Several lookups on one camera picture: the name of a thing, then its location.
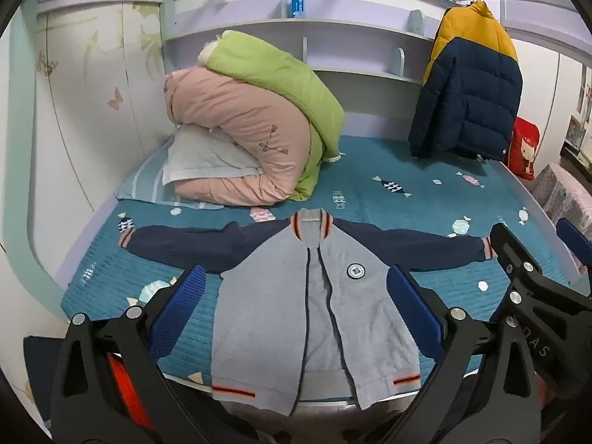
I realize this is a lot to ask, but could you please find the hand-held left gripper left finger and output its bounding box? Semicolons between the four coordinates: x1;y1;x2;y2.
51;263;260;444

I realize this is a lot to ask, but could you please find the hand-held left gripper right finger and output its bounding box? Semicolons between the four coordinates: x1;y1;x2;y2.
370;265;542;444

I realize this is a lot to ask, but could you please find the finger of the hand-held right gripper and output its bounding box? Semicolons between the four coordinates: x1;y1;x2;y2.
556;217;592;270
489;222;592;367

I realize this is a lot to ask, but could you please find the grey and navy jacket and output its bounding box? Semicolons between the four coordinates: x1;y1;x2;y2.
118;208;498;417

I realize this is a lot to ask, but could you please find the pink patterned cover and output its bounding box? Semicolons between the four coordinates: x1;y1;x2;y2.
531;163;592;242

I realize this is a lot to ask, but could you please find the orange cloth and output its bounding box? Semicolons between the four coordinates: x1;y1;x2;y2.
105;350;155;432

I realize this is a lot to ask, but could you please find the red cartoon cushion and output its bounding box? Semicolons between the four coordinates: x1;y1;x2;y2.
506;117;543;181

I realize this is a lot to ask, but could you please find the teal printed quilted blanket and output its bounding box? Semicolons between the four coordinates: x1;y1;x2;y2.
60;134;571;408

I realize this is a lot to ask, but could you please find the light blue striped pillow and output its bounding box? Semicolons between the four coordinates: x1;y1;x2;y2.
115;142;225;210

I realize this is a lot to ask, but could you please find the white pillow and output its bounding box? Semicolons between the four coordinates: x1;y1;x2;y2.
162;122;265;186

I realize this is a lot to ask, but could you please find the yellow and navy puffer jacket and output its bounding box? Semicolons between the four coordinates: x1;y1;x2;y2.
408;0;524;161

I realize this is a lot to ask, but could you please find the pink pillow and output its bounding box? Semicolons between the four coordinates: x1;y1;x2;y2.
164;67;320;207

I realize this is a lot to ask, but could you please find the white wardrobe butterfly print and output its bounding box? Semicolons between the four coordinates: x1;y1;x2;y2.
0;0;173;334

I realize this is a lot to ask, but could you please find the green pillow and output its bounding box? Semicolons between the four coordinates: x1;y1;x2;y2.
199;30;346;202

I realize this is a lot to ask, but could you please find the lavender wall shelf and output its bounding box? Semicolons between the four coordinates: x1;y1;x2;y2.
162;0;592;87

